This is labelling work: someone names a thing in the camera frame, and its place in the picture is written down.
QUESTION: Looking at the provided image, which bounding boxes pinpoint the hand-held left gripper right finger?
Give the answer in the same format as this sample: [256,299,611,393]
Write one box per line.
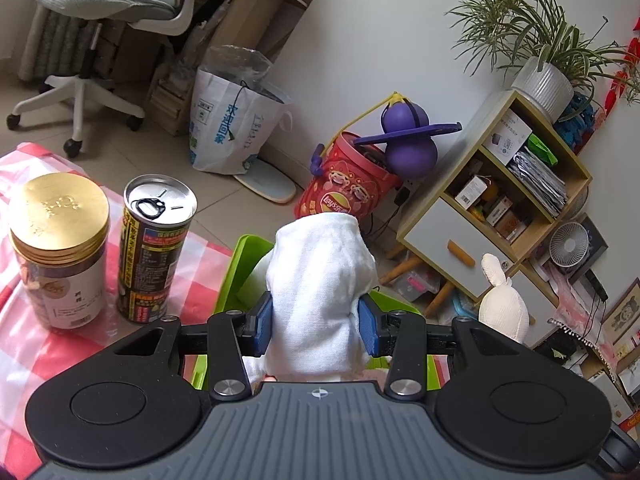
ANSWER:
[357,294,530,399]

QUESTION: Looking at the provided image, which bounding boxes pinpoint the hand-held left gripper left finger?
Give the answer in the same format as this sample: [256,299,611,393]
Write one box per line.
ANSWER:
[112,294,274,402]

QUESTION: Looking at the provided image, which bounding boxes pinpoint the green plastic bin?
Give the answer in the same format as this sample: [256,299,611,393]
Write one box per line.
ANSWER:
[192,234,454,392]

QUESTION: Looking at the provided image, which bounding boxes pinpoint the white cloth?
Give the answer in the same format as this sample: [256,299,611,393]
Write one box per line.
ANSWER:
[245,212,379,387]

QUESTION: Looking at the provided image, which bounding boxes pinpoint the cream rabbit plush toy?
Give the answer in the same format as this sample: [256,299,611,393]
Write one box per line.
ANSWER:
[477,253,531,347]

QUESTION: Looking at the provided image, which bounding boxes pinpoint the clear storage box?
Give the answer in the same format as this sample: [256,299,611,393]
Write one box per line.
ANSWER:
[389,269,444,304]

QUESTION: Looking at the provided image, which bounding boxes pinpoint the blue lidded storage box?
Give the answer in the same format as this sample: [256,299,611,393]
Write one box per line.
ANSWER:
[449,287,482,322]

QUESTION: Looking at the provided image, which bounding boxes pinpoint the wooden shelf cabinet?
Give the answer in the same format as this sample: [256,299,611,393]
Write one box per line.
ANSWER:
[397,90,594,319]

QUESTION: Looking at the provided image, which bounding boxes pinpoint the dark drink can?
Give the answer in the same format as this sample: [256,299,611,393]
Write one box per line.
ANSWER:
[116,174,198,327]

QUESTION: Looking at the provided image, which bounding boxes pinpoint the pale blue bathroom scale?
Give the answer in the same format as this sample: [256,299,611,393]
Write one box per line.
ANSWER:
[234,164,299,205]

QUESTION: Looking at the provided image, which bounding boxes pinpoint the red snack bucket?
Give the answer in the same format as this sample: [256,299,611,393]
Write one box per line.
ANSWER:
[294,131,404,224]

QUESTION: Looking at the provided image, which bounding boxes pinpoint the purple hopper ball toy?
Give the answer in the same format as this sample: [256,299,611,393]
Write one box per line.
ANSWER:
[355,101,464,179]

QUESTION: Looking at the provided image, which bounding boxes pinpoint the white shopping bag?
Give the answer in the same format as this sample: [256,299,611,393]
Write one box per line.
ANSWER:
[189,45,294,176]

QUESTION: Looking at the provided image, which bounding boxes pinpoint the pink patterned cloth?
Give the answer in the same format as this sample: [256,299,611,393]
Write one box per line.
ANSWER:
[546,270,602,357]

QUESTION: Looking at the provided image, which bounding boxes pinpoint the clear jar with gold lid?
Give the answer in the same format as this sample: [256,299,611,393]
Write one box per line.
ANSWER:
[7,172,111,331]

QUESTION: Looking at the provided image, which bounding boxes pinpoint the white desk fan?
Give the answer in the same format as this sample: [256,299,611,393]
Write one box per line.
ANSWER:
[549,222,592,274]

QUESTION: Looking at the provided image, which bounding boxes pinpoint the stack of papers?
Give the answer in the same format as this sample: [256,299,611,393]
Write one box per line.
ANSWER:
[507,147,569,219]

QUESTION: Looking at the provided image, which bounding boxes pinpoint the black power strip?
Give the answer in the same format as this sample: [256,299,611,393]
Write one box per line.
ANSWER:
[585,269,609,302]

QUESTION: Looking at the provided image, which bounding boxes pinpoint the white product box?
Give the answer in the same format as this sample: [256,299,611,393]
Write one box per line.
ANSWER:
[482,110,534,166]

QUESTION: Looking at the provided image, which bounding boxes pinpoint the dark framed picture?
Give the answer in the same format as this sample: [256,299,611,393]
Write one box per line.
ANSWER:
[575,215,609,282]

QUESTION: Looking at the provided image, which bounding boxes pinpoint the green packet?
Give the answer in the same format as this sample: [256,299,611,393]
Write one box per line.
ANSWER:
[526,132,559,166]

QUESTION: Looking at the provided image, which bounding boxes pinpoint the pink checked tablecloth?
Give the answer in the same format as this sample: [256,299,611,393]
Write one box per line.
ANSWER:
[0,142,237,480]

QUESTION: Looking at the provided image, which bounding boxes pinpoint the light framed picture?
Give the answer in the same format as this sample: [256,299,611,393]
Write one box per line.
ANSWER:
[600,280,640,347]

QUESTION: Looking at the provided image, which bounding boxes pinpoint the blue plastic toy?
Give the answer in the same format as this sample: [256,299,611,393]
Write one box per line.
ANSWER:
[554,92,597,152]

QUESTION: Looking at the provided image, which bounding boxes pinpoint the spider plant in white pot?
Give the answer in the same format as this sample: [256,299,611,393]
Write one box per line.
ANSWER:
[445,0,640,122]

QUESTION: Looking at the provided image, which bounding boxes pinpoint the cardboard boxes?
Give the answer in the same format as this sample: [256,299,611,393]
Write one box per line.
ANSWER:
[150,0,312,137]

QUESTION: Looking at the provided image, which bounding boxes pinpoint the red paper decoration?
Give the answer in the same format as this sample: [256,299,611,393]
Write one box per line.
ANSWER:
[604,35,640,112]

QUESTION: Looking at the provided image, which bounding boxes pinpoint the white radiator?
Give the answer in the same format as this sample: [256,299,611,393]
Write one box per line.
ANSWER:
[17,0,67,84]

